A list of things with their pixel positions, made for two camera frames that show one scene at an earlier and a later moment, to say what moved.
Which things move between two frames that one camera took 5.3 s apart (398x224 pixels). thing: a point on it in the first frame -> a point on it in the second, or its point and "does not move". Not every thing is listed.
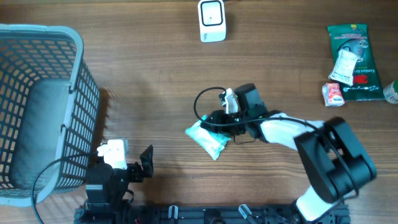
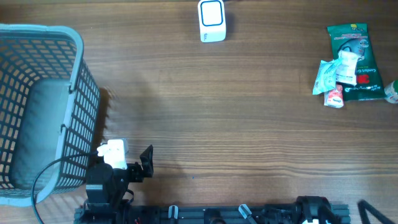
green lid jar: [390, 92] does not move
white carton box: [343, 70] does not move
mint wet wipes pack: [214, 143] -> [326, 78]
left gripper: [138, 175] does not move
